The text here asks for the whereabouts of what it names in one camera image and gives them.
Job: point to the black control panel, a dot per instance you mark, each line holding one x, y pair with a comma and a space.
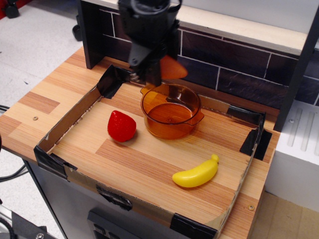
105, 229

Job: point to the white appliance with grooves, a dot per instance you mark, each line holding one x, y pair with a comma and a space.
294, 171

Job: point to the orange transparent toy pot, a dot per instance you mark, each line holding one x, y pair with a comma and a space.
171, 111

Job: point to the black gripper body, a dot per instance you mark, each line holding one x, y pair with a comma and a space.
152, 39

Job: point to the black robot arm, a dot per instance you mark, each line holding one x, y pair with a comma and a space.
148, 8

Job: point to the cardboard fence with black tape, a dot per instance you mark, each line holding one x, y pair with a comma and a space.
83, 169

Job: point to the orange toy carrot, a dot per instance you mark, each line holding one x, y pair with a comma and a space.
171, 69

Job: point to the yellow toy banana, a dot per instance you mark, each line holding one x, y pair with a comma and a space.
198, 175

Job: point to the dark brick-pattern backsplash panel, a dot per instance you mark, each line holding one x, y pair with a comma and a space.
253, 61

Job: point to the red toy strawberry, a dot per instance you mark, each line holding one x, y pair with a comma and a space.
121, 127

